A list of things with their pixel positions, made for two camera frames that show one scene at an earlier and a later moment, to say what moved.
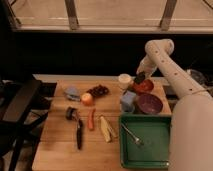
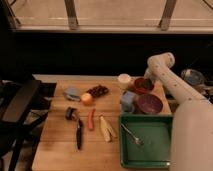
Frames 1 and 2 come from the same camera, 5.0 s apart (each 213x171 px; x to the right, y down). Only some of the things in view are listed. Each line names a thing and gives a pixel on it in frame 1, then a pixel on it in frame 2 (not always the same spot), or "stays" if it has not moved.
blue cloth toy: [72, 93] stays
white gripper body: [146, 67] → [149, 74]
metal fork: [136, 139] stays
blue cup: [127, 101] stays
